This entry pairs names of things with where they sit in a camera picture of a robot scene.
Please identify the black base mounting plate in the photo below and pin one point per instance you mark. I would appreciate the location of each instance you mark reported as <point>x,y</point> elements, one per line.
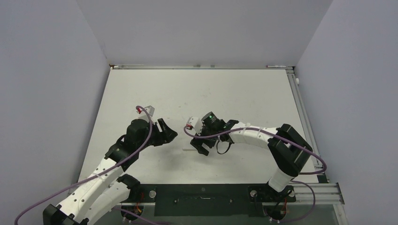
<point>210,199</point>

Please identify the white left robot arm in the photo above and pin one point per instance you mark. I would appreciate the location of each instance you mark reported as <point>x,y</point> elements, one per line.
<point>109,184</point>

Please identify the aluminium rail back edge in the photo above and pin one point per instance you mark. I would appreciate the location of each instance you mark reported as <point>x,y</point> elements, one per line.
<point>198,66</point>

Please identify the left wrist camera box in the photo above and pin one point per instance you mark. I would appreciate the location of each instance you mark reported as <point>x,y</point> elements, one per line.
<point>149,109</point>

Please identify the aluminium rail right edge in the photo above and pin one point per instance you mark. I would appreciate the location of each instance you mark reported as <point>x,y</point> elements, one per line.
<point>305,122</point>

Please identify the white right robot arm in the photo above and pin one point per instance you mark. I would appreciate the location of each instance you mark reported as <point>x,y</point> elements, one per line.
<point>288,148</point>

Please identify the aluminium rail edge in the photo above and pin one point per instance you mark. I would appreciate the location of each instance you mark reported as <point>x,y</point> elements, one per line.
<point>198,66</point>
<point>305,122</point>

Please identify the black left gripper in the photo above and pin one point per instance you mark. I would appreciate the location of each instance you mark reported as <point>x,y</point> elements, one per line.
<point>164,137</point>

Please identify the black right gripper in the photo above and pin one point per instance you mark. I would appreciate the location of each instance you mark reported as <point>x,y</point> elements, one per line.
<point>197,142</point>

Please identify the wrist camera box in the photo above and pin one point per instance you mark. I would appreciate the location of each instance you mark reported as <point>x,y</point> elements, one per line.
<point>196,124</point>
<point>149,109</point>

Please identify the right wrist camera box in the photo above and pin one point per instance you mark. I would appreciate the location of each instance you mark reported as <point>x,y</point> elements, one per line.
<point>196,124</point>

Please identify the white remote control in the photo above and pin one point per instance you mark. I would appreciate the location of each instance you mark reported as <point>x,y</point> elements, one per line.
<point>189,149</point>

